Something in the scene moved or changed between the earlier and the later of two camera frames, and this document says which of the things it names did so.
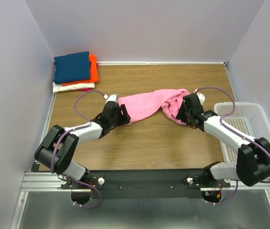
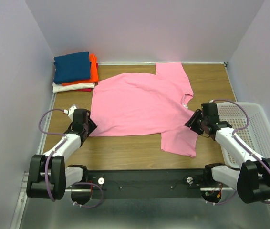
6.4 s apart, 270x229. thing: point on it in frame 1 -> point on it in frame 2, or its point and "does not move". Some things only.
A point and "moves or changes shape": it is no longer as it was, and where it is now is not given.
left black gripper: x=125 y=118 -> x=93 y=125
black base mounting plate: x=144 y=184 does not move
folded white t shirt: x=58 y=87 does not move
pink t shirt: x=140 y=106 moves or changes shape
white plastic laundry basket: x=251 y=119 does not move
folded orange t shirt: x=94 y=72 does not move
